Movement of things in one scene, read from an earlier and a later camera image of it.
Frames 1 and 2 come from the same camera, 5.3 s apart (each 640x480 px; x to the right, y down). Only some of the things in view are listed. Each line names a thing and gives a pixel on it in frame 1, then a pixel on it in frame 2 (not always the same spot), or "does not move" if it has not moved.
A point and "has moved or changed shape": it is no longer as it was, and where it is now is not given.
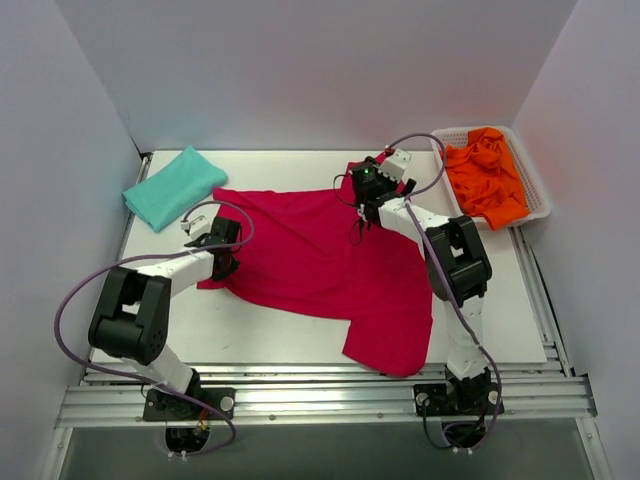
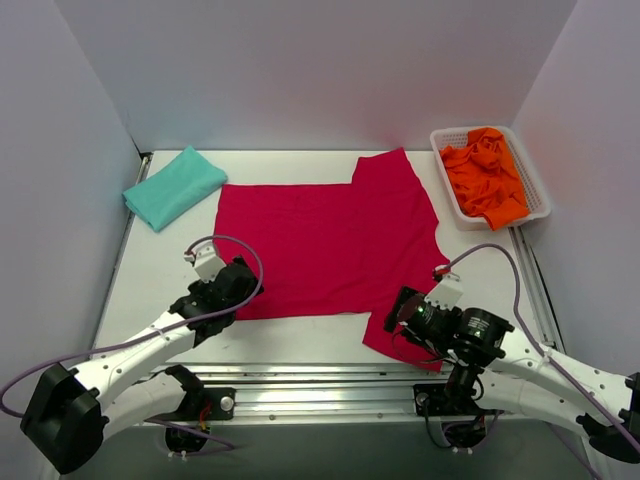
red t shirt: [321, 254] has moved or changed shape
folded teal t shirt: [182, 185] does not move
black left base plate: [164, 407] does not move
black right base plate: [468, 399] does not move
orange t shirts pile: [484, 178] does not move
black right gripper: [367, 185] -> [400, 310]
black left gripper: [223, 255] -> [245, 279]
